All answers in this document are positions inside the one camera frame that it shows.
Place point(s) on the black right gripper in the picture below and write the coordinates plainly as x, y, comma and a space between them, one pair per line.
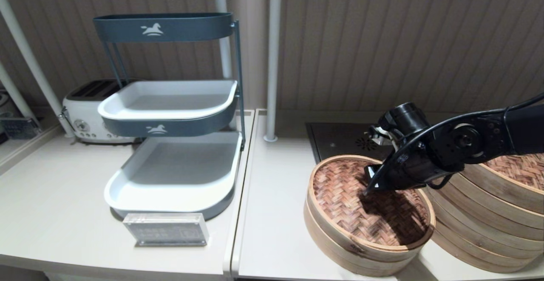
408, 172

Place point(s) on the small woven bamboo steamer lid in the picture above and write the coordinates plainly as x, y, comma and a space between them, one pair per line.
340, 196

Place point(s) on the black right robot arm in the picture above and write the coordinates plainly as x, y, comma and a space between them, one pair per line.
467, 138

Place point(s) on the small bamboo steamer basket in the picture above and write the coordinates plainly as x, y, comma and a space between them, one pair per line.
382, 269

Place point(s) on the large bamboo steamer basket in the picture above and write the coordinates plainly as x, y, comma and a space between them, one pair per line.
488, 260
488, 235
488, 208

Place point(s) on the black induction cooktop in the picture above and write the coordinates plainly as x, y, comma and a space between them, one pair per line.
335, 143

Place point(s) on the white metal pole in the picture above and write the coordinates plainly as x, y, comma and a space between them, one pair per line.
16, 94
35, 60
274, 60

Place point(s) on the white tray with blue base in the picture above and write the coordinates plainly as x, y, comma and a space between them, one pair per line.
178, 166

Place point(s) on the clear acrylic warning sign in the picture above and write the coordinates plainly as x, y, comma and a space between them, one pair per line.
165, 230

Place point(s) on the white tray with horse logo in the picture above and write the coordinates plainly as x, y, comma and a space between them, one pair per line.
170, 101

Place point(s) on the dark blue horse-logo shelf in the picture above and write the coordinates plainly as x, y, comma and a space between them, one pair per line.
191, 28

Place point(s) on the white retro toaster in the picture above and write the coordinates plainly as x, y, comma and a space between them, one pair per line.
82, 111

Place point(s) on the grey patterned box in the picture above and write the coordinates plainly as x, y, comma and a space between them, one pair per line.
19, 128

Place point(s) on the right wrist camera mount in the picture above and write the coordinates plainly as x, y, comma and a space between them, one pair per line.
382, 135

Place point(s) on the dark blue metal rack frame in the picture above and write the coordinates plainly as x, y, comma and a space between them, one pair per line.
239, 81

